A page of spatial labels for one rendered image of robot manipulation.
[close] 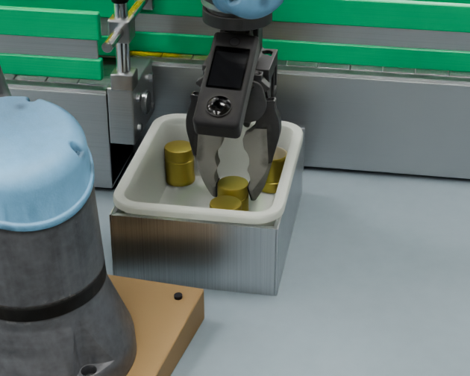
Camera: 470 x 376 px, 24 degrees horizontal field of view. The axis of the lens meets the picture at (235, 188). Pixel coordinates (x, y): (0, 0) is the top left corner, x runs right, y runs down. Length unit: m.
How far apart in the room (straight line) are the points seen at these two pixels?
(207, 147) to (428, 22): 0.30
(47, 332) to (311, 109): 0.52
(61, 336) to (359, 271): 0.37
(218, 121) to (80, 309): 0.25
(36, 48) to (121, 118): 0.12
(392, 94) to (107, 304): 0.50
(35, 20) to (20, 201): 0.45
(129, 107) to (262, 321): 0.31
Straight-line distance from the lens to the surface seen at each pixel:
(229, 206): 1.13
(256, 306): 1.08
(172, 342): 0.99
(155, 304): 1.04
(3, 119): 0.89
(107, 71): 1.29
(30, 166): 0.83
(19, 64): 1.28
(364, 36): 1.28
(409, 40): 1.28
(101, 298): 0.92
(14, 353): 0.92
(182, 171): 1.25
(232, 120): 1.04
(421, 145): 1.31
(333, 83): 1.28
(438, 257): 1.18
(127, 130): 1.25
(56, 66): 1.26
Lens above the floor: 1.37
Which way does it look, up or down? 29 degrees down
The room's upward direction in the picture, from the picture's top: straight up
